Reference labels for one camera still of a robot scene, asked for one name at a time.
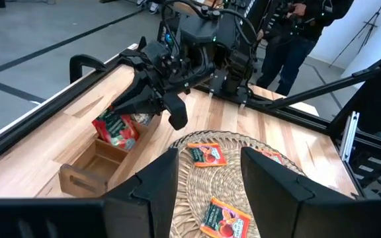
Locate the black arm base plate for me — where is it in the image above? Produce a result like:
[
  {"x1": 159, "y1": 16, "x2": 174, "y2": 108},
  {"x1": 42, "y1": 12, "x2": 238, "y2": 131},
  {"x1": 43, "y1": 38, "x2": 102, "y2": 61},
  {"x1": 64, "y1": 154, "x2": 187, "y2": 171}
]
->
[{"x1": 195, "y1": 84, "x2": 261, "y2": 106}]

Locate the orange tea bag sachet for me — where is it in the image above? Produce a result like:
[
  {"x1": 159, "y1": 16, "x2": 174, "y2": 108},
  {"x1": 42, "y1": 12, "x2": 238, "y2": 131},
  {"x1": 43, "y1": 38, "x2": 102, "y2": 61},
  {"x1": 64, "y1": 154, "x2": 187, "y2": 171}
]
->
[
  {"x1": 199, "y1": 197, "x2": 253, "y2": 238},
  {"x1": 255, "y1": 147, "x2": 286, "y2": 165},
  {"x1": 187, "y1": 141, "x2": 228, "y2": 168}
]

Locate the black tripod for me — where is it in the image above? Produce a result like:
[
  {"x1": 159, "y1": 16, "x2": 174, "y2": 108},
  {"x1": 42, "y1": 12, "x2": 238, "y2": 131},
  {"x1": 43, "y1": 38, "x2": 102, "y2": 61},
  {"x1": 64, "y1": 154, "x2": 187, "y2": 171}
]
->
[{"x1": 329, "y1": 0, "x2": 381, "y2": 67}]

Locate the black curved clamp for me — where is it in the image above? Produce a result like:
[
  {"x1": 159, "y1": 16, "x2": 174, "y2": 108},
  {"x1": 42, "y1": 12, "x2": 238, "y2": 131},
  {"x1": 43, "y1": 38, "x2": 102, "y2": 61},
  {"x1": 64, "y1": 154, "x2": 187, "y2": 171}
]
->
[{"x1": 69, "y1": 54, "x2": 108, "y2": 85}]

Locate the red tea bag sachet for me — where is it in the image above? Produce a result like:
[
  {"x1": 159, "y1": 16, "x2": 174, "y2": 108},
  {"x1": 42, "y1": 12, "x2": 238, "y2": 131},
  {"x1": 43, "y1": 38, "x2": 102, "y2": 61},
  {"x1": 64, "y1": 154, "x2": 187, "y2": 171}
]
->
[{"x1": 91, "y1": 108, "x2": 141, "y2": 151}]

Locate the wooden three-compartment tray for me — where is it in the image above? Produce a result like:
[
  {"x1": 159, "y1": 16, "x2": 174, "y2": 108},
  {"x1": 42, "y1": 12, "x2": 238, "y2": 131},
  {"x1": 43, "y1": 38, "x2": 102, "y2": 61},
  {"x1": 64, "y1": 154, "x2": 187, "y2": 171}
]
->
[{"x1": 58, "y1": 114, "x2": 163, "y2": 198}]

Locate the person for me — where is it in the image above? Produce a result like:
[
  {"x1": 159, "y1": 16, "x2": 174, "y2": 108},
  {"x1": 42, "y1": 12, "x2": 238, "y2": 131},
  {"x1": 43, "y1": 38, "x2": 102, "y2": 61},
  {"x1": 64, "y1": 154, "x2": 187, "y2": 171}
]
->
[{"x1": 255, "y1": 0, "x2": 355, "y2": 97}]

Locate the beige tea bag sachet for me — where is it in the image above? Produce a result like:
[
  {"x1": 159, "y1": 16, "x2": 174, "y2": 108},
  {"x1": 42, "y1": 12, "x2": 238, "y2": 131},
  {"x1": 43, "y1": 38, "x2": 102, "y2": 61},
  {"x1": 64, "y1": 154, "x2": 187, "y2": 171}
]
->
[{"x1": 131, "y1": 112, "x2": 155, "y2": 127}]

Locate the round woven placemat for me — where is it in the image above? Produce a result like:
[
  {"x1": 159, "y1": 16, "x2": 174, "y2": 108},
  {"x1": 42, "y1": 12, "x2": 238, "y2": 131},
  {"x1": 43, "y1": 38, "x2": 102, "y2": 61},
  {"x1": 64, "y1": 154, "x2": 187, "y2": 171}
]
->
[{"x1": 169, "y1": 130, "x2": 307, "y2": 238}]

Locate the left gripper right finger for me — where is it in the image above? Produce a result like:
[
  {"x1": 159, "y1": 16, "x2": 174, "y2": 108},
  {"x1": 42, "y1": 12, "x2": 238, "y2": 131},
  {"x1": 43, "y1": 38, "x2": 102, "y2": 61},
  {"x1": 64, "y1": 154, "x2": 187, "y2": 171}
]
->
[{"x1": 241, "y1": 147, "x2": 316, "y2": 238}]

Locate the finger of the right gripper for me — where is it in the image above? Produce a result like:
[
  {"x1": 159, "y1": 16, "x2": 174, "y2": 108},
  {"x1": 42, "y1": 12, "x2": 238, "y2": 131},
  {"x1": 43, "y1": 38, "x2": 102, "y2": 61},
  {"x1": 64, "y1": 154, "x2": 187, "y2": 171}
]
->
[
  {"x1": 110, "y1": 71, "x2": 151, "y2": 108},
  {"x1": 110, "y1": 91, "x2": 165, "y2": 116}
]

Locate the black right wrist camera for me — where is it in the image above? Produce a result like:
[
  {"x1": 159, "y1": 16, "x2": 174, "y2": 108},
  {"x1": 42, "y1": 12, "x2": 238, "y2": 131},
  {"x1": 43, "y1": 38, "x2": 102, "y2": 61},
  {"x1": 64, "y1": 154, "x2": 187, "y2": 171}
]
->
[{"x1": 161, "y1": 91, "x2": 189, "y2": 131}]

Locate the silver aluminium extrusion piece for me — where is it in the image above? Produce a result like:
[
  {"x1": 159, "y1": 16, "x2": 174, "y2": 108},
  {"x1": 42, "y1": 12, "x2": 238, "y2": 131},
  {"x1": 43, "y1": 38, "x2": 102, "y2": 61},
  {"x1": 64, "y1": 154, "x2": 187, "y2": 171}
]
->
[{"x1": 339, "y1": 110, "x2": 360, "y2": 163}]

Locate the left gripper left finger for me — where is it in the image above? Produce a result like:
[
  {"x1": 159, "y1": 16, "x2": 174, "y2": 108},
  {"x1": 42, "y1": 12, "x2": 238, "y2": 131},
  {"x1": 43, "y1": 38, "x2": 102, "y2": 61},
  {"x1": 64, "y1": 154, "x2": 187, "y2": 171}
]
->
[{"x1": 103, "y1": 147, "x2": 181, "y2": 238}]

